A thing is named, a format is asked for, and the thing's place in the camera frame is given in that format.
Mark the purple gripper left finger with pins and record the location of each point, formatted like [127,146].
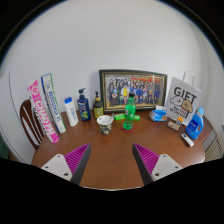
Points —
[70,166]

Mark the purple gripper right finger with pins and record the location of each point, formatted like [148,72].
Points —
[152,166]

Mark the green plastic soda bottle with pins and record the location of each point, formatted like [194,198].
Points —
[130,109]

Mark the white remote control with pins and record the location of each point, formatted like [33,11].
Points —
[187,140]

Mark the small snack packet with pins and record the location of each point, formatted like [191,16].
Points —
[173,126]

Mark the red round coaster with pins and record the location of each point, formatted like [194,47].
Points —
[127,131]

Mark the white lotion bottle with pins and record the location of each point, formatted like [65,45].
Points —
[71,111]

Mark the right green soap bar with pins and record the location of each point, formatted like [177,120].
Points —
[136,118]

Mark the green soap bar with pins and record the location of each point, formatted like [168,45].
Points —
[136,118]
[119,117]

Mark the blue tissue pack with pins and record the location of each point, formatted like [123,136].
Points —
[159,114]

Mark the orange small box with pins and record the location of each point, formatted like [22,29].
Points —
[179,121]

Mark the patterned ceramic mug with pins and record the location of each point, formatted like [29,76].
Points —
[105,124]

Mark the blue detergent bottle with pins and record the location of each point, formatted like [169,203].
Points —
[195,126]

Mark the left green soap bar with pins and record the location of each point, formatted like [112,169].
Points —
[119,117]

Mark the wooden chair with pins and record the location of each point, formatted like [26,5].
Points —
[31,124]

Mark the amber pump bottle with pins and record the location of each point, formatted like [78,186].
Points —
[97,106]

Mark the dark blue pump bottle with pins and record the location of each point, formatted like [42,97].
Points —
[83,105]

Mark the white radiator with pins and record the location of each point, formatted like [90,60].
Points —
[216,149]

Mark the white gift paper bag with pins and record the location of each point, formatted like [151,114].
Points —
[183,98]

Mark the framed group photograph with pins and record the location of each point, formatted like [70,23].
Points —
[149,89]

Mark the pink shuttlecock tube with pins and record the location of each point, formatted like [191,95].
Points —
[39,110]

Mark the green white shuttlecock tube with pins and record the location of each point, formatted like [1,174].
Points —
[48,89]

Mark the white cabinet door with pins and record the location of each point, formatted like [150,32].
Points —
[10,126]

